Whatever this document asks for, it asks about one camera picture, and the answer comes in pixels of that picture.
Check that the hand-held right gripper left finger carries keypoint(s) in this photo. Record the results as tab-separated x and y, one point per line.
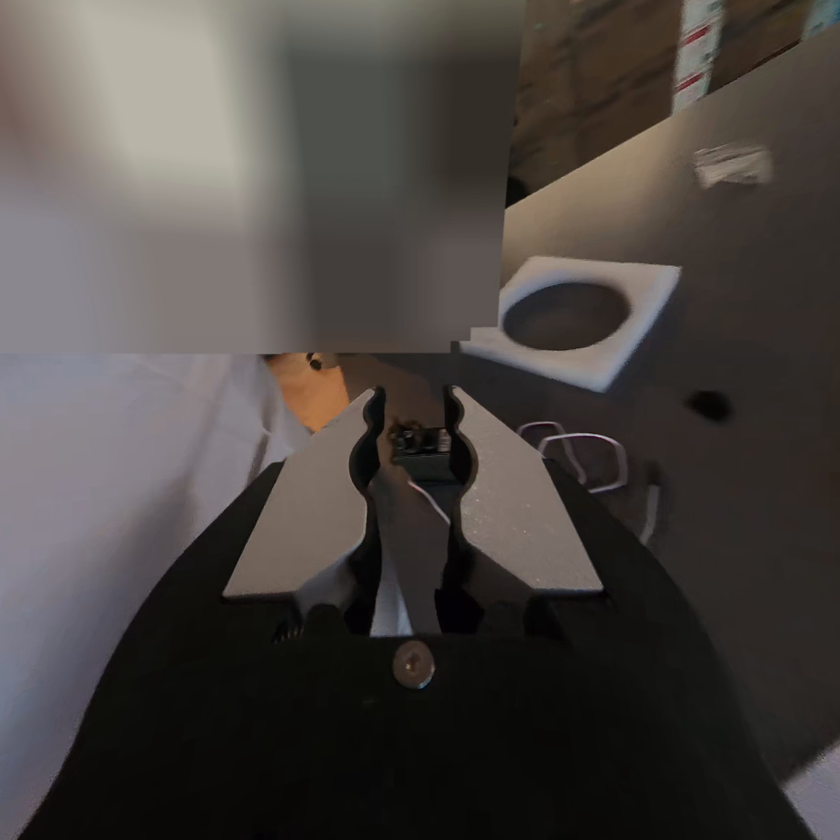
308	512

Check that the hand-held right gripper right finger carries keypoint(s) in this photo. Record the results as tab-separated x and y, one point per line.
518	518

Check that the black servo motor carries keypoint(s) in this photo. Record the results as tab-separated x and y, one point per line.
426	459

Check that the small black plastic part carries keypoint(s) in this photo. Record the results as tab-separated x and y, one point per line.
709	405

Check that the white foam square with hole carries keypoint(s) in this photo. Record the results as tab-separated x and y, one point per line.
649	295

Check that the printed instruction sheet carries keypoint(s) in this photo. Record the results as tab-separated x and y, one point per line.
820	800

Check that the scattered clear screw bags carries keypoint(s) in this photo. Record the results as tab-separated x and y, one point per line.
732	164

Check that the stack of cardboard boxes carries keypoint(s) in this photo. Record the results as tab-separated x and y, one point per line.
590	65

